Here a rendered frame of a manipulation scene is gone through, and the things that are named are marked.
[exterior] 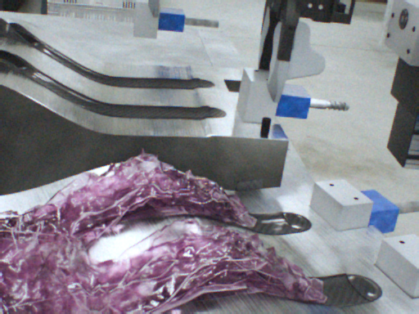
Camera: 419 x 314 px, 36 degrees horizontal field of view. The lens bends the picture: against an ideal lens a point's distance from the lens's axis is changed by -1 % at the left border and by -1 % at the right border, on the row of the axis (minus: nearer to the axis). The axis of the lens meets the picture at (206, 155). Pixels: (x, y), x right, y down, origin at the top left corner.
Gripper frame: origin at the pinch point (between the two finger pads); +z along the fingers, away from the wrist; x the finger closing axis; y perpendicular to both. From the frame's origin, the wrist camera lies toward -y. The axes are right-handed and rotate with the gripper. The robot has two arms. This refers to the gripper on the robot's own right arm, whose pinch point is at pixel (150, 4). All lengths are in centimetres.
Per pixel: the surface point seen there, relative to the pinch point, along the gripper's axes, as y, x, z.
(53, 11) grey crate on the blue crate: -40, 280, 65
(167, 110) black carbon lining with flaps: 1.6, -27.9, 6.8
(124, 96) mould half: -3.4, -24.1, 6.7
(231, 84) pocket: 11.1, -15.8, 6.7
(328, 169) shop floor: 93, 152, 95
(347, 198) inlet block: 18, -48, 7
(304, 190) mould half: 15.4, -41.4, 9.5
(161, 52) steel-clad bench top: 4.6, 28.1, 15.1
